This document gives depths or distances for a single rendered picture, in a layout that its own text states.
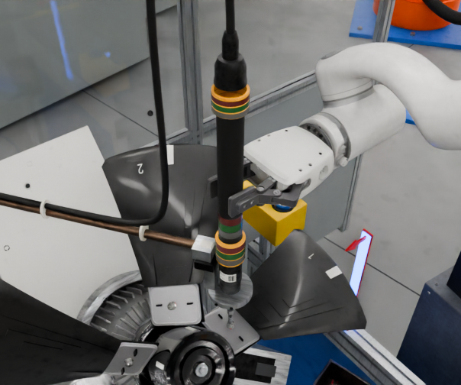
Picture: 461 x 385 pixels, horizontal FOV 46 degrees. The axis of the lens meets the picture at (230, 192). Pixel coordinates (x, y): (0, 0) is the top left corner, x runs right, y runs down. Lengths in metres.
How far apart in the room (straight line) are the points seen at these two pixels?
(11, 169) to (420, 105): 0.70
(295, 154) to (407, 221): 2.20
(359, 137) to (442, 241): 2.09
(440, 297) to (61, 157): 0.91
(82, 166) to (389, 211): 2.10
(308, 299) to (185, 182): 0.31
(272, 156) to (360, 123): 0.15
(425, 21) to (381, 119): 3.79
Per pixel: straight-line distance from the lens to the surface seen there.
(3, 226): 1.05
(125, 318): 0.99
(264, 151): 0.75
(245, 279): 0.87
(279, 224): 1.29
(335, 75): 0.80
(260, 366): 1.10
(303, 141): 0.77
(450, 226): 2.96
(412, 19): 4.59
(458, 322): 1.40
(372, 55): 0.77
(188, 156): 0.90
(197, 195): 0.88
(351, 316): 1.05
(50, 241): 1.06
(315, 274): 1.05
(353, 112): 0.81
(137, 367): 0.91
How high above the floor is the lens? 1.98
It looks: 43 degrees down
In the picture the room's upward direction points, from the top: straight up
